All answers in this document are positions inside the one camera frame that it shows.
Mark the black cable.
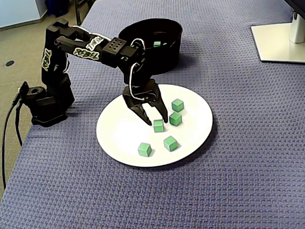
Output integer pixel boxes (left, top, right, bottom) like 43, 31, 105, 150
1, 102, 19, 189
14, 102, 24, 146

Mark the black bucket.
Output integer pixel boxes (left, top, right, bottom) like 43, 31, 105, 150
118, 18, 183, 76

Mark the black monitor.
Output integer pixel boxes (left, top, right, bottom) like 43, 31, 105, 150
283, 0, 305, 12

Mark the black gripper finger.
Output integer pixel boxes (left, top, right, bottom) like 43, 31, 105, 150
125, 103, 153, 126
147, 80, 169, 124

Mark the blue bin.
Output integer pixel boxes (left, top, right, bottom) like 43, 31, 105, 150
45, 0, 69, 17

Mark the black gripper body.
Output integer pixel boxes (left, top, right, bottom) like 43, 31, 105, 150
122, 62, 154, 107

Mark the white round plate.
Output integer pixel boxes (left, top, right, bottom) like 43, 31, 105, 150
95, 83, 214, 167

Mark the white monitor stand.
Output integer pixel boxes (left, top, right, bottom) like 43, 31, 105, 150
250, 10, 305, 64

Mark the white servo wire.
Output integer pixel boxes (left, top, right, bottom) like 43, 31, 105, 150
128, 62, 147, 102

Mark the blue waffle cloth mat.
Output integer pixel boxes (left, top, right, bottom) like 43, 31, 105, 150
0, 0, 305, 229

